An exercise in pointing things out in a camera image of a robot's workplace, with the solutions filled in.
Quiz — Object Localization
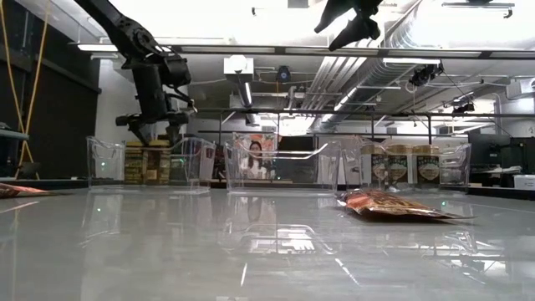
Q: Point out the silver ventilation ducts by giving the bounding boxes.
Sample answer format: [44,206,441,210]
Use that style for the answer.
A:
[300,0,423,130]

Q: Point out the black ceiling track light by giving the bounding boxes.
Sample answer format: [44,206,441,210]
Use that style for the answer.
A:
[441,0,516,20]

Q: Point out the person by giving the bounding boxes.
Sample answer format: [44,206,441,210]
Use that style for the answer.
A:
[240,140,277,181]

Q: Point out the black computer monitor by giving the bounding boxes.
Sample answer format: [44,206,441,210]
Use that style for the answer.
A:
[467,132,535,168]

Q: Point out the yellow cable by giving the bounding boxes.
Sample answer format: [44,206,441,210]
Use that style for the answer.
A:
[0,0,49,181]

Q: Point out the grey shelf edge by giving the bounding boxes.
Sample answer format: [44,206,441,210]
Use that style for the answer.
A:
[0,121,30,141]

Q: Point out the black metal rack frame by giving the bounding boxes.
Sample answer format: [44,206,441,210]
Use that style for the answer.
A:
[196,107,535,145]

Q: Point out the clear plastic bin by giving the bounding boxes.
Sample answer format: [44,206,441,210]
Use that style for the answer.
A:
[86,135,217,196]
[340,140,472,197]
[223,140,342,197]

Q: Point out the overhead horizontal metal beam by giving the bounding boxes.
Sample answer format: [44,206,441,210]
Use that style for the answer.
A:
[69,41,535,60]

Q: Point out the black camera with blue lens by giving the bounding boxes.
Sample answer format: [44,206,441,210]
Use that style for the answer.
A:
[275,65,293,84]

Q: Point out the orange printed poster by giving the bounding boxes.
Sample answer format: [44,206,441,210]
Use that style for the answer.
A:
[232,132,279,154]

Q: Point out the black ceiling-hung fixture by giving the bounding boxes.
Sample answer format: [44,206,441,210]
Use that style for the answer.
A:
[451,92,477,115]
[408,62,445,88]

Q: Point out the orange taco seasoning packet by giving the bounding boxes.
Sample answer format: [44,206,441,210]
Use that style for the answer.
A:
[0,182,54,200]
[337,187,476,222]

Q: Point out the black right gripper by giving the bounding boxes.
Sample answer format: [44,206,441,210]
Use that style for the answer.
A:
[313,0,384,52]

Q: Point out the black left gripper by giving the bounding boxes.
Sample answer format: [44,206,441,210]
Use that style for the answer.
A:
[115,62,191,146]

